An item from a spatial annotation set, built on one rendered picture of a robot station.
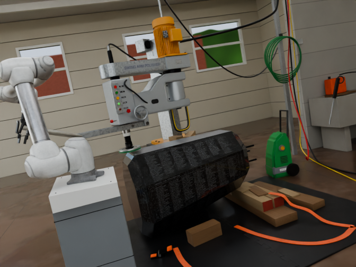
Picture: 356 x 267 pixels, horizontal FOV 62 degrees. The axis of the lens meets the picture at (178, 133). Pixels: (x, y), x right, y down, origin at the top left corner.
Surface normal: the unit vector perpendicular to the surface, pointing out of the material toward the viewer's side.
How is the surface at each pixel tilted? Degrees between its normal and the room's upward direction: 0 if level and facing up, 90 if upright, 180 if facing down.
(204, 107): 90
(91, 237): 90
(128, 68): 90
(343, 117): 90
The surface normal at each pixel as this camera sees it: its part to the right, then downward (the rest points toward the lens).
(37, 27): 0.26, 0.08
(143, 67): 0.56, 0.00
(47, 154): 0.52, -0.31
